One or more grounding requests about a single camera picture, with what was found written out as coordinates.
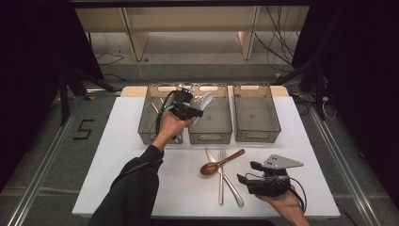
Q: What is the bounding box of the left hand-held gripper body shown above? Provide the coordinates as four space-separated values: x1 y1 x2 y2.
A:
168 83 197 121

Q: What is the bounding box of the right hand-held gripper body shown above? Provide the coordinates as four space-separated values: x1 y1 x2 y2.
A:
245 153 305 198

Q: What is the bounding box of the white ceramic spoon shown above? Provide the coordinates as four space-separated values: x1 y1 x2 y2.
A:
191 91 216 125

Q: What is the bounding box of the silver metal knife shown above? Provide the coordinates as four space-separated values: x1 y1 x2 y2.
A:
204 147 245 208

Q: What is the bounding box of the smoky transparent plastic bin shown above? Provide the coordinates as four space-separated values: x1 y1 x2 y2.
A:
187 83 233 146
136 83 185 146
232 83 282 144

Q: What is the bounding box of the silver metal fork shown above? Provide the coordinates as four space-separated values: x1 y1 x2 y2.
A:
217 148 227 206

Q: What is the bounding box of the brown wooden spoon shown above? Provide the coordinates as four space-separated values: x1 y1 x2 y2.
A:
199 148 247 177

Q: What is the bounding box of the person's right hand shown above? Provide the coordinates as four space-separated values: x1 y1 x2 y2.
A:
255 185 305 220

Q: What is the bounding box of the person's left hand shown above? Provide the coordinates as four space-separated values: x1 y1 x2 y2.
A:
152 109 193 152

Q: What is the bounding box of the white table cover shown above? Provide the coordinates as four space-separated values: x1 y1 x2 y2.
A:
72 95 342 218

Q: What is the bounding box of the beige wooden desk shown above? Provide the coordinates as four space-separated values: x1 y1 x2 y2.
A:
74 6 310 62

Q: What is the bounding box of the black metal stand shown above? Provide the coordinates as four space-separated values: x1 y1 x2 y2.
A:
57 67 117 126
272 59 327 121

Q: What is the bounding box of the black overhead beam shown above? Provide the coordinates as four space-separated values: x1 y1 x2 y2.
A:
70 0 314 8

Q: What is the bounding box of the black curtain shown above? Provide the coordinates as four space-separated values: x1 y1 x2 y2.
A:
0 0 104 192
293 0 399 202

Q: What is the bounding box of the left hand-held gripper black cable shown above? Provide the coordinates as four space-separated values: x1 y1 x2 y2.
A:
154 89 177 139

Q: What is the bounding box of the hand-held gripper black cable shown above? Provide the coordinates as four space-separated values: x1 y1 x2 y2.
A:
244 172 309 213
154 89 177 139

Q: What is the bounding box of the right hand-held gripper black cable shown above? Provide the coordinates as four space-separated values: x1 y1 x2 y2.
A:
244 172 309 213

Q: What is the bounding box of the thin white floor cable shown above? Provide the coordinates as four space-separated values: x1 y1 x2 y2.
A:
135 60 168 84

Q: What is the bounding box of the long aluminium floor rail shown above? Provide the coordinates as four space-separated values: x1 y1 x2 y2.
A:
309 106 382 226
6 93 86 226

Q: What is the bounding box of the short aluminium floor rail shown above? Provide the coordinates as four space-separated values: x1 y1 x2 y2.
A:
86 89 122 97

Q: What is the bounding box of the thin black floor cable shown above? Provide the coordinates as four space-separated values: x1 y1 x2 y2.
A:
95 52 125 66

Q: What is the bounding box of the white plug cable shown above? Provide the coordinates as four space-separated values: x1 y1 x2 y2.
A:
321 95 338 121

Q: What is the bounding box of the hanging black cable bundle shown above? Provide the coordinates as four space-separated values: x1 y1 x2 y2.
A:
253 6 304 73

